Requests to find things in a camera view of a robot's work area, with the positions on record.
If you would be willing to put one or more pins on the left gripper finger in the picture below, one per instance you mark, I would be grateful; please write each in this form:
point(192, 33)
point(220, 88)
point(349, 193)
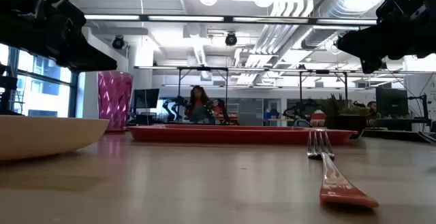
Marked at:
point(85, 59)

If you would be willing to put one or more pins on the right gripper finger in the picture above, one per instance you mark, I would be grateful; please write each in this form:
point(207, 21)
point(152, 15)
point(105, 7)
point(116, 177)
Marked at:
point(357, 45)
point(370, 65)

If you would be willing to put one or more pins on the pink faceted plastic cup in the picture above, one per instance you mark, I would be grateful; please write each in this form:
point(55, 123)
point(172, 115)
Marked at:
point(115, 101)

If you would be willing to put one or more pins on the cream round plate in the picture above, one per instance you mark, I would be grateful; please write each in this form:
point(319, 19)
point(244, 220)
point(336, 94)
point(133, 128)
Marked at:
point(44, 135)

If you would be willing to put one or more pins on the black background robot arm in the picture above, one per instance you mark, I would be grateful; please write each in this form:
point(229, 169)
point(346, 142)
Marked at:
point(221, 110)
point(178, 100)

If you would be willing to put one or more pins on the red rectangular tray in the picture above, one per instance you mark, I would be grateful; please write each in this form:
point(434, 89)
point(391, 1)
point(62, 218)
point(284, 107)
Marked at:
point(221, 136)

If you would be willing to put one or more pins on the round black ceiling spotlight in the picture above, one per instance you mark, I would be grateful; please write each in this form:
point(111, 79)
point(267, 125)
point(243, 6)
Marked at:
point(118, 43)
point(231, 39)

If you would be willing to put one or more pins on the person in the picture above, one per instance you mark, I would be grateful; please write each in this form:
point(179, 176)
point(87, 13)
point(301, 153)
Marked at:
point(372, 106)
point(199, 108)

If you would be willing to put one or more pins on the dark computer monitor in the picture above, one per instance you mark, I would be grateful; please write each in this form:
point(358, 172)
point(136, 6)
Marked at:
point(391, 101)
point(145, 98)

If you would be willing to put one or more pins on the green potted plant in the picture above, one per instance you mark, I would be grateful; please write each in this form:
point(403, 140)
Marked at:
point(340, 106)

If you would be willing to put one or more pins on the black planter box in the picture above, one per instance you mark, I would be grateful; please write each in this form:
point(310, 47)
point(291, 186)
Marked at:
point(345, 125)

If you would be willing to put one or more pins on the black metal stand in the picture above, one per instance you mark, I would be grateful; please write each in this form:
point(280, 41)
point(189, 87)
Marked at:
point(7, 84)

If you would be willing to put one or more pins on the black adjacent table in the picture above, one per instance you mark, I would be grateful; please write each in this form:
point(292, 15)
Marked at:
point(395, 135)

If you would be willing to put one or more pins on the small red background object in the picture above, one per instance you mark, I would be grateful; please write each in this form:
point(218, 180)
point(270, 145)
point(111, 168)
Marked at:
point(318, 117)

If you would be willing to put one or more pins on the long ceiling light bar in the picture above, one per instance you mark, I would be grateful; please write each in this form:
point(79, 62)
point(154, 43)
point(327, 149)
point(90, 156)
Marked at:
point(187, 18)

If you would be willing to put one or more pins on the black background rig frame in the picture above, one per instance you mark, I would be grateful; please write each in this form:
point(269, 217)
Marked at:
point(322, 71)
point(204, 68)

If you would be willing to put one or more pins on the window with dark frame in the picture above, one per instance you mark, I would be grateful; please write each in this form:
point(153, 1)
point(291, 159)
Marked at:
point(44, 91)

